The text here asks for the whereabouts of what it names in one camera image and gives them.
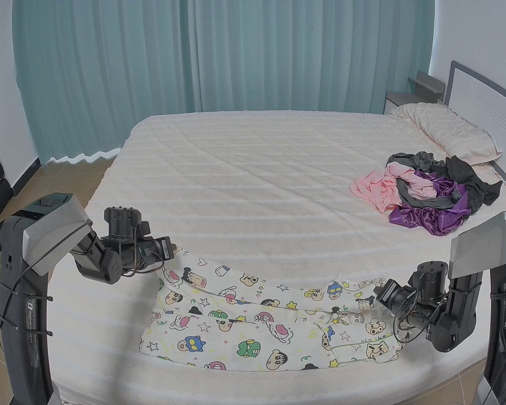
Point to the pile of clothes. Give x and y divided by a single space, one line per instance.
426 196

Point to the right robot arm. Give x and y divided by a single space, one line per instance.
455 323

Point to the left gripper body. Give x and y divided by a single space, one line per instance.
154 251

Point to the cream pillow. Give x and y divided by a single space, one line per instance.
455 131

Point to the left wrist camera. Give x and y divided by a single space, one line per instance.
145 229

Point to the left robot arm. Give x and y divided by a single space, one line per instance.
29 302

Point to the grey bedside table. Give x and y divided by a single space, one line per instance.
421 87

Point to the white printed pyjama top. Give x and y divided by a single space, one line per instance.
253 331

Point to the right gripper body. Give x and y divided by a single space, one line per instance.
398 298

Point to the bed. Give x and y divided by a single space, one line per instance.
244 184

